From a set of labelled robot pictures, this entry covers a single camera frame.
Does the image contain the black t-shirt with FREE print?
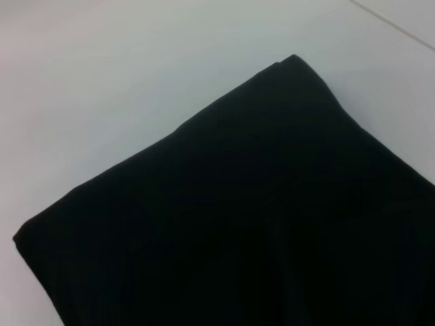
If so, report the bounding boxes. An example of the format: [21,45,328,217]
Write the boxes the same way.
[12,54,435,326]

